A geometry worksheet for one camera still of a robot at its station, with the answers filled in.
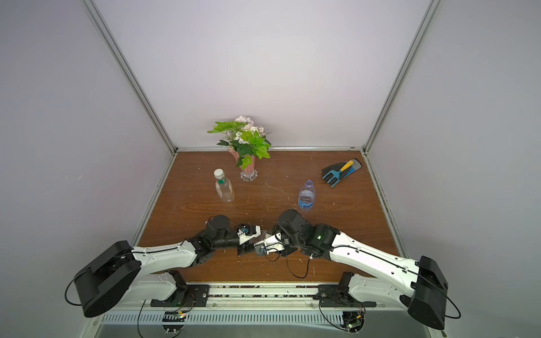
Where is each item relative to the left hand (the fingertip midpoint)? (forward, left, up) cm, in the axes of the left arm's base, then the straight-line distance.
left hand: (264, 238), depth 78 cm
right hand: (+1, -2, +6) cm, 7 cm away
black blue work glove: (+44, -47, -8) cm, 65 cm away
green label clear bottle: (+23, +19, +1) cm, 30 cm away
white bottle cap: (+23, +20, +10) cm, 32 cm away
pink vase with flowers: (+33, +8, +20) cm, 39 cm away
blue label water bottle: (+22, -18, -4) cm, 28 cm away
